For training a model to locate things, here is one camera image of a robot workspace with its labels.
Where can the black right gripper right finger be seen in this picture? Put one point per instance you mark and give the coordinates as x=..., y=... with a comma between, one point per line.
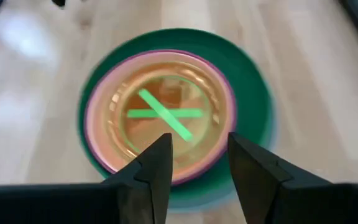
x=275, y=199

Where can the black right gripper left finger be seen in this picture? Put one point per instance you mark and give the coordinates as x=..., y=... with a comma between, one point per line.
x=135, y=199

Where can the pink plastic plate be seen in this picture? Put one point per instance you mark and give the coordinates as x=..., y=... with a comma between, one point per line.
x=92, y=124

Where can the orange translucent plastic plate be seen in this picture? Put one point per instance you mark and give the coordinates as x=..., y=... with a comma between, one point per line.
x=135, y=102

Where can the dark green plastic plate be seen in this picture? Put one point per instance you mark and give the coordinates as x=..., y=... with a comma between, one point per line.
x=249, y=93

